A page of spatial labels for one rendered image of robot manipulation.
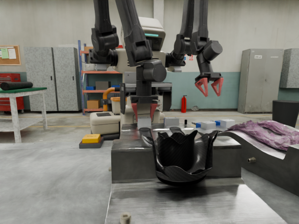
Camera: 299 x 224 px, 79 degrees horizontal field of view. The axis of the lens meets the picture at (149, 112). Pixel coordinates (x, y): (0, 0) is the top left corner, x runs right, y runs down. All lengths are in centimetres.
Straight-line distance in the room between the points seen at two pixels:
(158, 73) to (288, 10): 724
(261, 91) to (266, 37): 178
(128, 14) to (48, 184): 54
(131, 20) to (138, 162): 46
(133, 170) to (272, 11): 724
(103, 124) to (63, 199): 84
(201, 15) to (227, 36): 570
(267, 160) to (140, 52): 49
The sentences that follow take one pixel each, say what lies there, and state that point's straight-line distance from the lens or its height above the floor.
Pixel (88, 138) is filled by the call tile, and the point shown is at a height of 84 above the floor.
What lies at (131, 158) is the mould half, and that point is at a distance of 36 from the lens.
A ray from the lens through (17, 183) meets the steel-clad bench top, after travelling 60.
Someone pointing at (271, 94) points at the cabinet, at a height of 61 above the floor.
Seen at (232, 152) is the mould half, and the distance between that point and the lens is 41.
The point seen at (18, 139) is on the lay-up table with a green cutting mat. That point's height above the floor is 11.
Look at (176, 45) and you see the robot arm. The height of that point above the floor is 124.
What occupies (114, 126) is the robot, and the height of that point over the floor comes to 74.
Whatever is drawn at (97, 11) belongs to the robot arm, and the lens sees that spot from 86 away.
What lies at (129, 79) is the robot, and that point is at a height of 106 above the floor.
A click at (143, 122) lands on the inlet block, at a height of 90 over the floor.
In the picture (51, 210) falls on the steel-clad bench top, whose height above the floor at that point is 80.
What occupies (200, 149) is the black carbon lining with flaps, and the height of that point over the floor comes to 90.
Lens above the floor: 106
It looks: 10 degrees down
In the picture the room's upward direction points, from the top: straight up
